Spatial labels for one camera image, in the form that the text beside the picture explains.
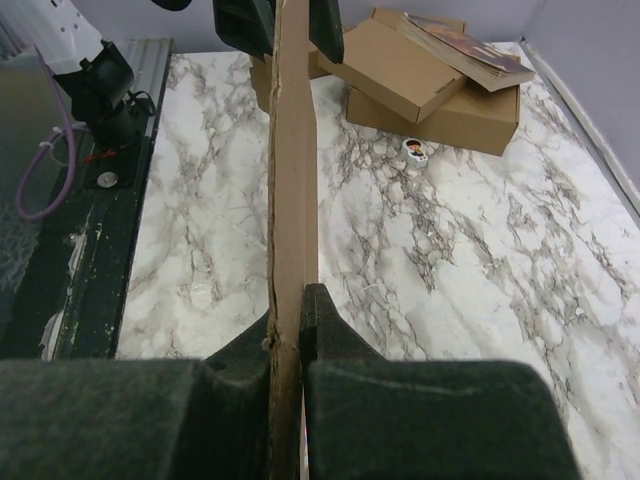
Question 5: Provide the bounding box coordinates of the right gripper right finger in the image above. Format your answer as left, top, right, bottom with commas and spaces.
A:
300, 284, 580, 479

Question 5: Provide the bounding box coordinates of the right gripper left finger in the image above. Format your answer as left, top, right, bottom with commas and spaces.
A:
1, 320, 269, 479

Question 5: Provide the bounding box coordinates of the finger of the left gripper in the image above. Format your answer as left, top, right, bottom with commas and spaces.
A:
212, 0, 275, 56
309, 0, 344, 64

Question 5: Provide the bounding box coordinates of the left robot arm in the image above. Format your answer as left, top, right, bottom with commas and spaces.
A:
1, 1, 344, 148

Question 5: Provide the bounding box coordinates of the large bottom cardboard box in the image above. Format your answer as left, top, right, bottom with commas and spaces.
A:
346, 76, 520, 156

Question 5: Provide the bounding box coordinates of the paperback book dark cover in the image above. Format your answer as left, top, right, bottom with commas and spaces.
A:
397, 14, 535, 92

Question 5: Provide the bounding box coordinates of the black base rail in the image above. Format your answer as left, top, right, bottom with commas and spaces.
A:
0, 89, 161, 361

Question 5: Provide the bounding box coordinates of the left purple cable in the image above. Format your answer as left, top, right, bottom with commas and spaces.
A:
16, 44, 79, 221

